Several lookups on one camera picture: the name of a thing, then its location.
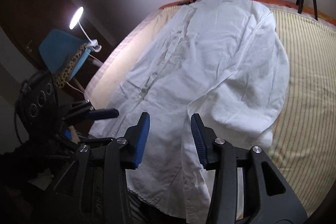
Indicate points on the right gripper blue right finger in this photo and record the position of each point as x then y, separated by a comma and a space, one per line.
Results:
204, 138

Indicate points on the white shirt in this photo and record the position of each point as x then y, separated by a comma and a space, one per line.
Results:
221, 59

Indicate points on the leopard print cloth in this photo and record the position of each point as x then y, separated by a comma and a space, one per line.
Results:
62, 75

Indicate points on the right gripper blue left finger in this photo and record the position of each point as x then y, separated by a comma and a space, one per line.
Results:
136, 142

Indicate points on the blue chair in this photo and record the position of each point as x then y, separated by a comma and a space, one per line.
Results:
59, 48

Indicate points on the left hand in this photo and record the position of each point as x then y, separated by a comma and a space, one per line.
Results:
70, 134

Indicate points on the white clip desk lamp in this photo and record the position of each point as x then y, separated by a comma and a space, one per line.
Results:
92, 44

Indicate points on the yellow striped bed sheet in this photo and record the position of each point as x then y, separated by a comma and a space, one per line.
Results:
303, 145

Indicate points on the pink checked mattress cover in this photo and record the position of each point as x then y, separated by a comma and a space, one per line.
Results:
125, 55

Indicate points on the orange wooden bed frame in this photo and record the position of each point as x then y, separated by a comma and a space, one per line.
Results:
281, 3

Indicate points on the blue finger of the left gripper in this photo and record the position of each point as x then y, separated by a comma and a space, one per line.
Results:
77, 108
102, 114

